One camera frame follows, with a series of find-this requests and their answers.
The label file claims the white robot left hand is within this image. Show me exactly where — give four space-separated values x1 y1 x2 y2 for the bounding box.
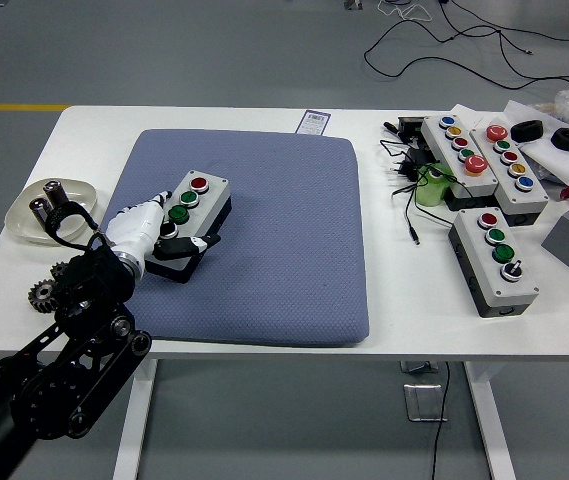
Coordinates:
105 189 223 266

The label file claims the four-button box with grey lid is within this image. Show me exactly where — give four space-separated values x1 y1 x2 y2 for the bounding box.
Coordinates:
144 169 233 285

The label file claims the five-button box, blue button at end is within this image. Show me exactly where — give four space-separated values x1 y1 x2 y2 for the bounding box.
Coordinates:
420 115 500 211

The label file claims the four-button box with black selector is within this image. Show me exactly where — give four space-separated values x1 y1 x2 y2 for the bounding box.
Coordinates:
447 207 540 319

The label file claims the five-button box, red mushroom at end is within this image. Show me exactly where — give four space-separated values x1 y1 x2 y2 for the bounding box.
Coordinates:
468 123 550 227

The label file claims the cream shallow dish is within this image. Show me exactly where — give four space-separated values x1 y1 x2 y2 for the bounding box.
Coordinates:
4 177 99 246

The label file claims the dark metal cylinder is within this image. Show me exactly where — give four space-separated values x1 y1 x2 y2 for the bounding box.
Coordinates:
43 180 68 210
29 198 50 226

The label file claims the large black gear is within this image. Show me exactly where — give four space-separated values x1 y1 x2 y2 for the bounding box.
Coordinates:
27 279 59 315

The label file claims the blue-grey textured mat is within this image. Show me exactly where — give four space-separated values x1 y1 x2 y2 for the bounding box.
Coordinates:
99 128 371 349

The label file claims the white table leg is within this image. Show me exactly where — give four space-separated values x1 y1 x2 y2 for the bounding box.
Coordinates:
112 358 159 480
463 360 518 480

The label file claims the purple label card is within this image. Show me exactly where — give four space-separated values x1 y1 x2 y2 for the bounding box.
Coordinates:
297 109 332 135

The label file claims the small black device box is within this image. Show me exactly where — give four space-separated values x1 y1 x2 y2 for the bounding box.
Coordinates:
396 116 428 144

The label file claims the green plastic cylinder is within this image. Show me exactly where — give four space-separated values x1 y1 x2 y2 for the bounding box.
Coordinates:
415 164 455 207

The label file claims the metal floor socket plate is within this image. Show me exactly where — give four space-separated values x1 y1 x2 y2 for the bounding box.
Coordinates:
402 382 449 424

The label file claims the white foam sheet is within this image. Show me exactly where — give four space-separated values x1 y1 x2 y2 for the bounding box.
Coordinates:
503 99 569 184

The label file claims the black plug adapter with cord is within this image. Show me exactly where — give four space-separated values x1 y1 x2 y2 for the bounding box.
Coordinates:
379 138 458 246

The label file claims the white floor cable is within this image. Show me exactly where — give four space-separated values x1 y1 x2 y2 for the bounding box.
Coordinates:
377 0 433 22

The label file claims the black cable under table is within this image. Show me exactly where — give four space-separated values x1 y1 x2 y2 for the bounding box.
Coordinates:
428 362 451 480

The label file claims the long black floor cable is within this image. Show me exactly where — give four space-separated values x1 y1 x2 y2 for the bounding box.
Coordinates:
362 0 569 104

